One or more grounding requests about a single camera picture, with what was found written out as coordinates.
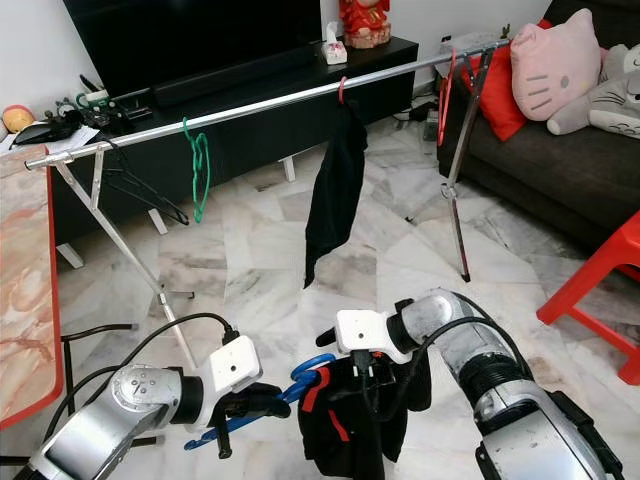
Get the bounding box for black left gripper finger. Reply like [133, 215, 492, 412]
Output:
[253, 384, 294, 418]

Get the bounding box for blue plastic hanger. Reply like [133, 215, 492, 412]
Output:
[184, 351, 338, 452]

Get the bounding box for navy shirt red stripe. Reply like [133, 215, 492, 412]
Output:
[297, 353, 434, 480]

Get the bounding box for green plastic hanger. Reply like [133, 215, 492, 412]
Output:
[181, 117, 212, 225]

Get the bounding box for black plastic hanger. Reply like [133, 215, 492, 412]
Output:
[102, 143, 193, 227]

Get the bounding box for red plastic hanger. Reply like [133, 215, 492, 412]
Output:
[437, 47, 459, 147]

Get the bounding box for black T-shirt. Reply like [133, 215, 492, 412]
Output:
[302, 97, 370, 290]

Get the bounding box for black TV console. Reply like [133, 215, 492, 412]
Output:
[58, 36, 419, 269]

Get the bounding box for grey charger green light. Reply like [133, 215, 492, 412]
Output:
[420, 103, 443, 141]

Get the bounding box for marble folding table red edge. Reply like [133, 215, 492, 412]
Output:
[0, 143, 123, 471]

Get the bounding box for red plastic stool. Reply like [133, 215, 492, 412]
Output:
[536, 209, 640, 361]

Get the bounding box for dark grey sofa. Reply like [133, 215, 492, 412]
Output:
[433, 0, 640, 253]

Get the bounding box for black soundbar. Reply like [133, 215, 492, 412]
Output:
[153, 44, 318, 109]

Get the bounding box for white pink tissue box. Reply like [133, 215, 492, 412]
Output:
[322, 22, 349, 66]

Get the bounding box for red cushion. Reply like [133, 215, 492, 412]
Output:
[463, 18, 553, 143]

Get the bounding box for white paper sheets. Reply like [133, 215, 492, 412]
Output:
[38, 124, 106, 158]

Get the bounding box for red gold figurine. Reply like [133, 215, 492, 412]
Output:
[338, 0, 393, 50]

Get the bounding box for black electronic box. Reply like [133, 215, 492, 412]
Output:
[72, 103, 153, 136]

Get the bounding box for white lace cloth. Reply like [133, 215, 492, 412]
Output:
[435, 32, 491, 58]

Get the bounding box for black television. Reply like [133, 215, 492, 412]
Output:
[63, 0, 323, 98]

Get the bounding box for pink cat plush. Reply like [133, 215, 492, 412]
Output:
[509, 7, 605, 123]

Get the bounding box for orange round toy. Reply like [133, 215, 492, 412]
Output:
[2, 104, 37, 135]

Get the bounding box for grey cat plush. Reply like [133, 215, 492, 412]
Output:
[546, 44, 640, 139]

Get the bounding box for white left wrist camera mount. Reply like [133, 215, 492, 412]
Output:
[193, 334, 264, 423]

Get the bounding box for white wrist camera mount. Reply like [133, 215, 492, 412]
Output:
[334, 309, 415, 359]
[193, 334, 264, 423]

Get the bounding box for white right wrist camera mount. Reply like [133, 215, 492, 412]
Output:
[334, 309, 415, 359]

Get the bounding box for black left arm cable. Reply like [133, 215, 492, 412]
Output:
[58, 312, 243, 446]

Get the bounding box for silver clothes rail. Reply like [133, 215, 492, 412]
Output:
[25, 38, 511, 171]

